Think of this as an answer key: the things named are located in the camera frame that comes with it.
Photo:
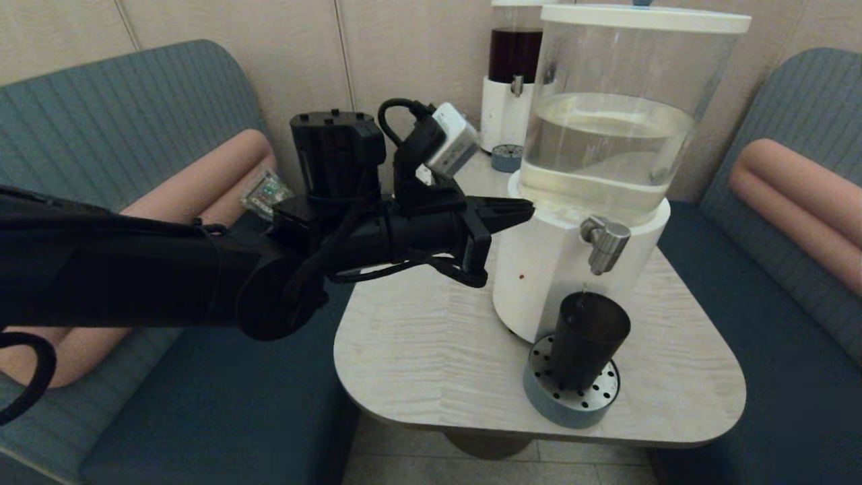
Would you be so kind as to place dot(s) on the empty blue bench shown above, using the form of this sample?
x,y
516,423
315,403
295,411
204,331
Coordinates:
x,y
774,377

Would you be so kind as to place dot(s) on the pink bolster beside snack bag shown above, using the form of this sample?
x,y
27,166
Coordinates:
x,y
202,182

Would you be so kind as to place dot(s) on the table pedestal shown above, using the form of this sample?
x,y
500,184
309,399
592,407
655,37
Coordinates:
x,y
488,446

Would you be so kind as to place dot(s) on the small dark drink dispenser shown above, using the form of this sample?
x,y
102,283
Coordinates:
x,y
502,114

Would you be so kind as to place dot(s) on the black tapered cup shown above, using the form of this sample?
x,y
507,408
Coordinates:
x,y
589,340

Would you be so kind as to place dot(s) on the large steel dispenser tap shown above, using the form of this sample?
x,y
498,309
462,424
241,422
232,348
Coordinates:
x,y
606,242

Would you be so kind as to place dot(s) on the small steel dispenser tap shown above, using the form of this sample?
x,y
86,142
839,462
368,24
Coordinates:
x,y
516,85

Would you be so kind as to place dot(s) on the pink bolster on empty bench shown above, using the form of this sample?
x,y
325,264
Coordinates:
x,y
801,195

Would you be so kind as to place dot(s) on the blue bench with snack bag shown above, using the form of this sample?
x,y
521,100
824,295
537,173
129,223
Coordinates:
x,y
101,101

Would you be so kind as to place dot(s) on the small blue drip tray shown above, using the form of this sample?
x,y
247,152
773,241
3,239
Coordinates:
x,y
506,158

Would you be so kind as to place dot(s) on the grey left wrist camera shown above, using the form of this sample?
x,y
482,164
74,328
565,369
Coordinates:
x,y
452,138

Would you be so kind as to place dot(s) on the large clear water dispenser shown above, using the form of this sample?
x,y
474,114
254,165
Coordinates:
x,y
606,135

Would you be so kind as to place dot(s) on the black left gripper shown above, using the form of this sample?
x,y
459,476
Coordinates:
x,y
431,229

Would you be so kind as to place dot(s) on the clear plastic snack bag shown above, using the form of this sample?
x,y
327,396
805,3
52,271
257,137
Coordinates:
x,y
266,195

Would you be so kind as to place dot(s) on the large blue steel drip tray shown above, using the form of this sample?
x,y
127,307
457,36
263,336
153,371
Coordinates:
x,y
539,403

